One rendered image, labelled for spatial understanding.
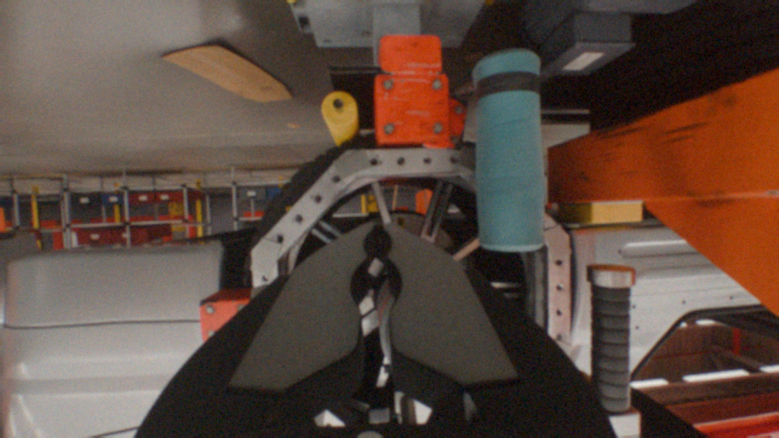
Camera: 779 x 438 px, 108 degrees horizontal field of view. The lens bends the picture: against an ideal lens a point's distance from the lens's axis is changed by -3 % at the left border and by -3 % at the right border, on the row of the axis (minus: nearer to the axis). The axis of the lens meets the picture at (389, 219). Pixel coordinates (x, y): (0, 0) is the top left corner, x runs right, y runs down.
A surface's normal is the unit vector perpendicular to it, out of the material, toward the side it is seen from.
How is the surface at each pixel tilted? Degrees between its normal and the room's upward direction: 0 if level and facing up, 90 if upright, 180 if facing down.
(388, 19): 90
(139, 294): 90
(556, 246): 90
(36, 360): 90
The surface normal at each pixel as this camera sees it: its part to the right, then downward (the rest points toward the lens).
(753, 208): -1.00, 0.04
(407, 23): 0.07, 0.03
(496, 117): -0.65, 0.02
